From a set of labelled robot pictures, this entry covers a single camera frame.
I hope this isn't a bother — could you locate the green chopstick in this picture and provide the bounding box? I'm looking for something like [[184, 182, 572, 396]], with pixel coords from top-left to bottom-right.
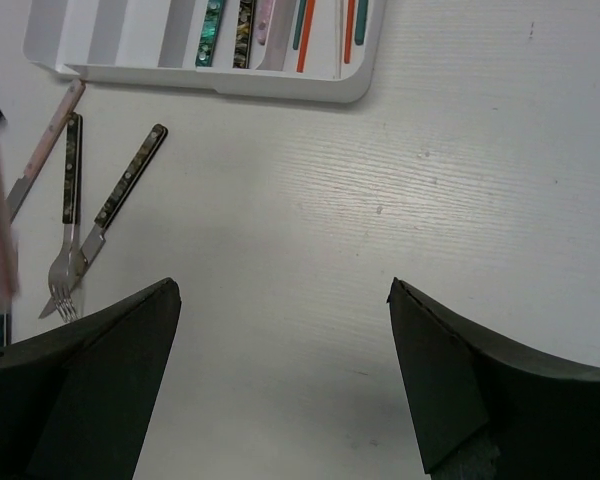
[[354, 0, 369, 45], [292, 0, 307, 50]]

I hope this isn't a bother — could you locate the pink handled spoon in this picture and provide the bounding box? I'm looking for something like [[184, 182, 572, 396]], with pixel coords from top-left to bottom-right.
[[254, 0, 275, 45]]

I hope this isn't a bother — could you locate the dark handled spoon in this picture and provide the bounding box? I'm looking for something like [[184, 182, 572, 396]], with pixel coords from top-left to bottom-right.
[[233, 0, 256, 69]]

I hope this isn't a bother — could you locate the white divided utensil tray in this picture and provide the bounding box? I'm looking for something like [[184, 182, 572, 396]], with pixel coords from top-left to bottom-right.
[[23, 0, 385, 103]]

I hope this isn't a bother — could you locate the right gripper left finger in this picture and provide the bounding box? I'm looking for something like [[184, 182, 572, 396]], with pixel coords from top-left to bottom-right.
[[0, 278, 181, 479]]

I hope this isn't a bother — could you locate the green handled spoon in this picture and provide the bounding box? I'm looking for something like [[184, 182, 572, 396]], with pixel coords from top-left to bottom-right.
[[195, 0, 226, 67]]

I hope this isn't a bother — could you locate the pink handled knife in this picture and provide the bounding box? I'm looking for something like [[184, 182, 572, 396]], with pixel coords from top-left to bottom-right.
[[7, 79, 86, 222]]

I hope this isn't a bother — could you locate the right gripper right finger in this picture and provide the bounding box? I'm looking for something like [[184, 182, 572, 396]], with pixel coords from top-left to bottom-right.
[[387, 279, 600, 479]]

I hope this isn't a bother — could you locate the orange chopstick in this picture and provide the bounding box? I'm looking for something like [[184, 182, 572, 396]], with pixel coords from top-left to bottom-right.
[[343, 0, 356, 64], [296, 0, 316, 73]]

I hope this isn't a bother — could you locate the dark handled knife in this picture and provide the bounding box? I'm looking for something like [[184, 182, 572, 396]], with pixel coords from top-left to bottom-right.
[[40, 124, 168, 321]]

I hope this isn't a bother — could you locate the dark handled fork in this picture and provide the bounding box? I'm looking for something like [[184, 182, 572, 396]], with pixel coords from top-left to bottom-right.
[[48, 113, 83, 323]]

